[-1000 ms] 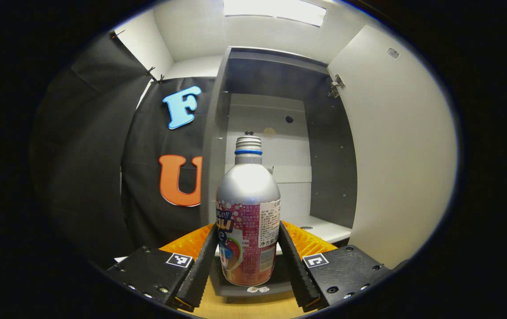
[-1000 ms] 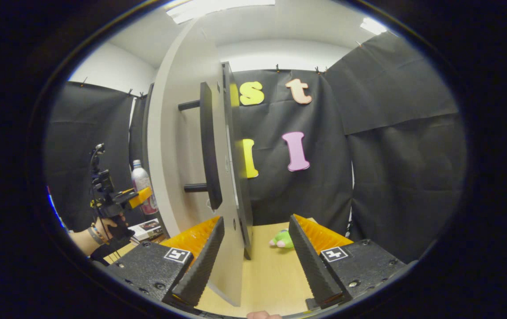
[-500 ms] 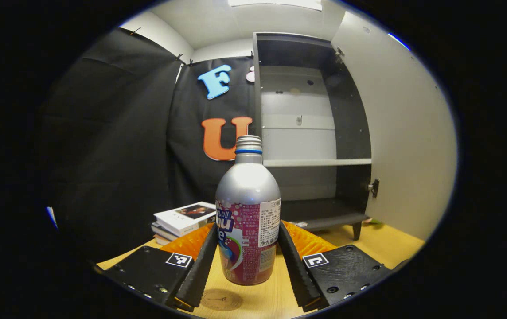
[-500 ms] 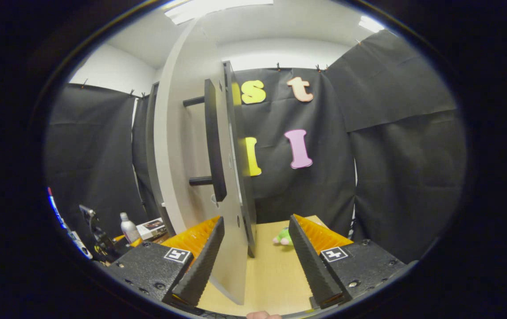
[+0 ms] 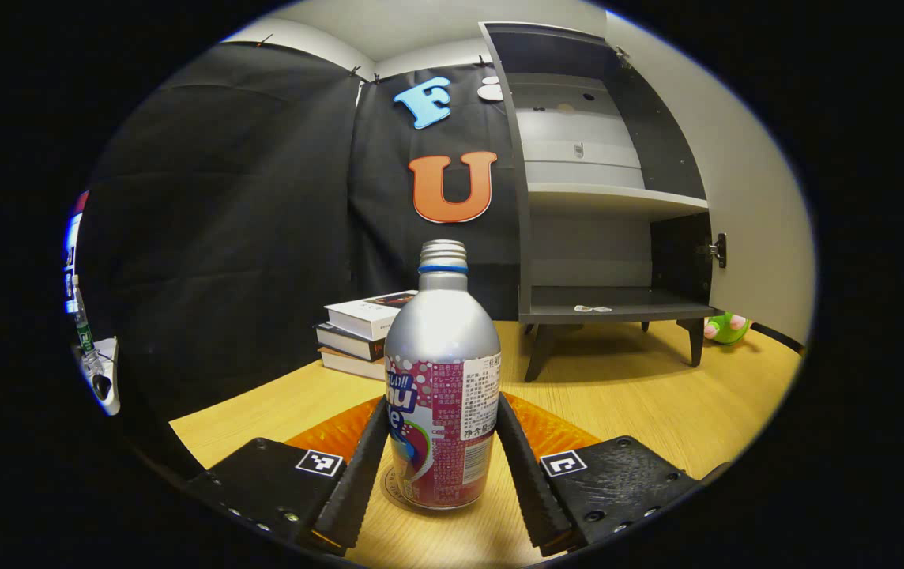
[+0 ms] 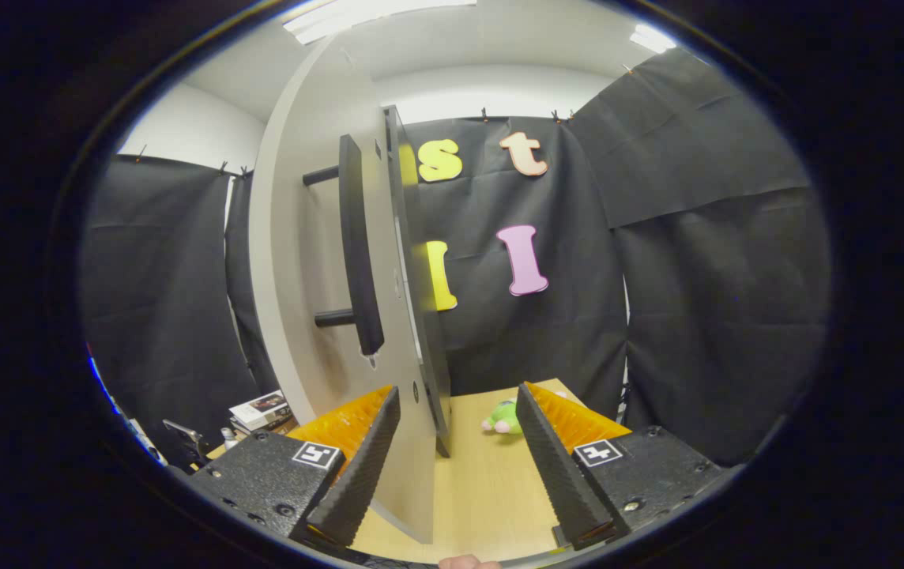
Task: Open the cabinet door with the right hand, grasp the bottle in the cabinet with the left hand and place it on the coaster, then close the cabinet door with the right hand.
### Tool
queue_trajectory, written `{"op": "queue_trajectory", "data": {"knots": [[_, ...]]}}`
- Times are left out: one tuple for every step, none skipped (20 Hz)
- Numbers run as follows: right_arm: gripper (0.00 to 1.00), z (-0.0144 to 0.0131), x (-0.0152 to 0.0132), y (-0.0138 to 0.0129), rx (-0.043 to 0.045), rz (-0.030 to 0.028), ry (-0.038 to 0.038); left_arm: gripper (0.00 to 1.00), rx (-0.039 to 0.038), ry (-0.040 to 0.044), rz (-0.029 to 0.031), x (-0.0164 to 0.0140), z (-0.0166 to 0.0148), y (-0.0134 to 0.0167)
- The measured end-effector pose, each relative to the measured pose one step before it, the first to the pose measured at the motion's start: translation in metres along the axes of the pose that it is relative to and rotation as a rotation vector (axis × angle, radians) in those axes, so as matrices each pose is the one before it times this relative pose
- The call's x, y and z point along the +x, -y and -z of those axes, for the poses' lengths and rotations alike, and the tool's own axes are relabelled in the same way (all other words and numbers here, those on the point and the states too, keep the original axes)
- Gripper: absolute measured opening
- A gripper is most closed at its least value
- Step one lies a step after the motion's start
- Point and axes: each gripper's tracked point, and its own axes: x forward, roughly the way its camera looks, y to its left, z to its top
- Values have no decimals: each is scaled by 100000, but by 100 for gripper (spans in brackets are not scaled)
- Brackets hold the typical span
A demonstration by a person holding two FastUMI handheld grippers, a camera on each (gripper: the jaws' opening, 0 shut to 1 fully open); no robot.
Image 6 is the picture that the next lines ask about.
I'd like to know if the dark book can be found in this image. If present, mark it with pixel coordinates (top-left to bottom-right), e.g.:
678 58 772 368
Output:
231 417 295 437

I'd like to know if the black cabinet door handle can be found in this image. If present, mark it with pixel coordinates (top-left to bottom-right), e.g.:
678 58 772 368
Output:
302 134 386 356

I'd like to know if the grey cabinet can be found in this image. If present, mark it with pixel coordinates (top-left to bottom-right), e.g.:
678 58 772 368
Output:
383 105 454 459

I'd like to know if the small ceiling light panel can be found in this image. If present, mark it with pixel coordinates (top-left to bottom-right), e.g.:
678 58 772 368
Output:
630 24 678 55

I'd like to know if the green plush toy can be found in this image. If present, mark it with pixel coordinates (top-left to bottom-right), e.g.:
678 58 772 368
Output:
482 399 520 435

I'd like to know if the white book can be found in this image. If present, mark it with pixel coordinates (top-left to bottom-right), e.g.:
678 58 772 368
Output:
229 390 293 426

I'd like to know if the grey cabinet door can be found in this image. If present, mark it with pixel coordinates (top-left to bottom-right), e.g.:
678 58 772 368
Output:
249 36 439 545

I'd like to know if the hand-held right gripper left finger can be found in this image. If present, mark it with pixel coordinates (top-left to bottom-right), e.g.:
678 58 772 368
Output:
187 385 403 548

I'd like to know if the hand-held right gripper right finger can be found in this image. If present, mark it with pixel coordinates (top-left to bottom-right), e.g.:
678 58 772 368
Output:
515 382 729 552

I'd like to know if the black backdrop cloth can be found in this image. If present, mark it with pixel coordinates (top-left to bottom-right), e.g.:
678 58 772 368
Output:
77 47 832 467

